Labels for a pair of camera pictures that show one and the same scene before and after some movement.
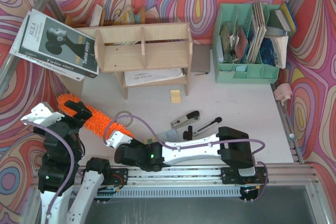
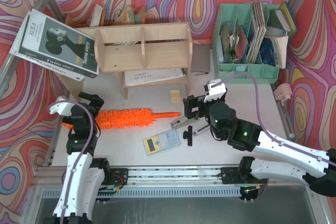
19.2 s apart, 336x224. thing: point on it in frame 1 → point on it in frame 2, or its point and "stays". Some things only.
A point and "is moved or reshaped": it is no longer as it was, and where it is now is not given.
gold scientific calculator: [169, 136] stays
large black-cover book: [45, 41] stays
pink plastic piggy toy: [283, 93] stays
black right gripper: [122, 157] → [192, 106]
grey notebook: [201, 58] stays
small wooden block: [175, 96] stays
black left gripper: [79, 110] → [92, 100]
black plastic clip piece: [188, 135] stays
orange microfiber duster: [100, 124] is moved or reshaped
